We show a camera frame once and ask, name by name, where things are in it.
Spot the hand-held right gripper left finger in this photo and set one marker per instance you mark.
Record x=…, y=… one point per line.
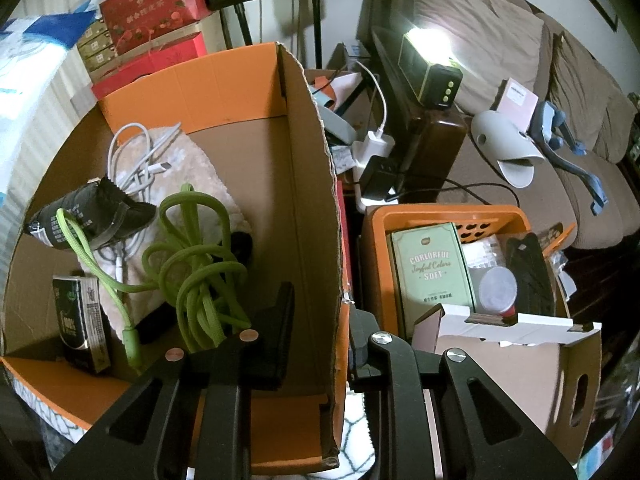
x=282, y=332

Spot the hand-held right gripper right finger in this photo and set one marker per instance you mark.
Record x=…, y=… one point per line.
x=360, y=355

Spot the large orange cardboard box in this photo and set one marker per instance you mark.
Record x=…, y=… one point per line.
x=295, y=185

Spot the black snack packet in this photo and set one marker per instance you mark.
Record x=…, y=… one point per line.
x=85, y=215

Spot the green tin box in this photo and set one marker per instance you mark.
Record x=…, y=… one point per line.
x=432, y=270

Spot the orange plastic basket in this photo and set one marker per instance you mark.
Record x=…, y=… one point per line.
x=372, y=240

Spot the small cardboard box white flap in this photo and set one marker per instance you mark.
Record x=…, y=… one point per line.
x=500, y=365

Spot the clear plastic jar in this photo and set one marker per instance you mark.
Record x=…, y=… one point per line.
x=497, y=287

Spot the clear plastic wrapper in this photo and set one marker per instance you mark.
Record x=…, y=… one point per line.
x=480, y=255

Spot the black power adapter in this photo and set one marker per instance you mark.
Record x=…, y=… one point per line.
x=379, y=177

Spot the pink floral fleece oven mitt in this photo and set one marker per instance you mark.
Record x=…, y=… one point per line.
x=200, y=170

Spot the black mesh pouch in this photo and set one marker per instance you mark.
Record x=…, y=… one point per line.
x=530, y=275

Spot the white power strip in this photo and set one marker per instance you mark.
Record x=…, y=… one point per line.
x=358, y=160

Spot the small black printed carton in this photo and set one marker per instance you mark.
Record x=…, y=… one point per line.
x=80, y=320

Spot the white charger plug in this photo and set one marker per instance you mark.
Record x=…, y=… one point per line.
x=381, y=142

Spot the dark wooden armrest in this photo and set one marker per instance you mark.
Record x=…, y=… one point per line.
x=435, y=150

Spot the brown fabric sofa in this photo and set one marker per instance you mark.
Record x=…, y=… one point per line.
x=505, y=180

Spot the white curved massager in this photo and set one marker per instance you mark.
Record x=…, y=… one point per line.
x=505, y=140

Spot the green lantern lamp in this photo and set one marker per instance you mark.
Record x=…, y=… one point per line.
x=427, y=70

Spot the plain red gift box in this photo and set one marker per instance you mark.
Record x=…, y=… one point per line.
x=175, y=55

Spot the pink white small box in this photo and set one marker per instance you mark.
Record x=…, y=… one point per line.
x=520, y=102

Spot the blue grey neck massager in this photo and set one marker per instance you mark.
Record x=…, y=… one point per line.
x=547, y=117

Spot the black speaker stand pole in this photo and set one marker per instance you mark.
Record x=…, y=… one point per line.
x=317, y=30

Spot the green flat box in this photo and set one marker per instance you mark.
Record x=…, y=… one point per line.
x=95, y=47
x=102, y=65
x=90, y=32

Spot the red patterned gift box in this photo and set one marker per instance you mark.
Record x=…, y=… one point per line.
x=150, y=12

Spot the large brown sofa cushion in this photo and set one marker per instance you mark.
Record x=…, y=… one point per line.
x=480, y=30

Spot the blue white plastic bag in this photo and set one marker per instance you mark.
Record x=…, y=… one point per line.
x=30, y=60

